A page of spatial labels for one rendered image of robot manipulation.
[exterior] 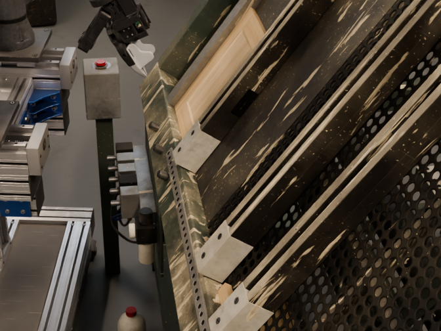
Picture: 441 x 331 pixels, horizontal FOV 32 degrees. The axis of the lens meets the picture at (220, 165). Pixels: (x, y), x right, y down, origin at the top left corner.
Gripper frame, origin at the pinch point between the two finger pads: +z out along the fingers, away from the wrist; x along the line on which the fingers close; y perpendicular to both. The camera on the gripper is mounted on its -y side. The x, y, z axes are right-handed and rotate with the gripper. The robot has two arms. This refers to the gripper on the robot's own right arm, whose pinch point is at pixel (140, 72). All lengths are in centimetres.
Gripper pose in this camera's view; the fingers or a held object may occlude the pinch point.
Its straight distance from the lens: 175.8
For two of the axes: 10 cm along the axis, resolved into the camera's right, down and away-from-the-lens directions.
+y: 9.0, -3.5, -2.5
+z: 4.3, 7.5, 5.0
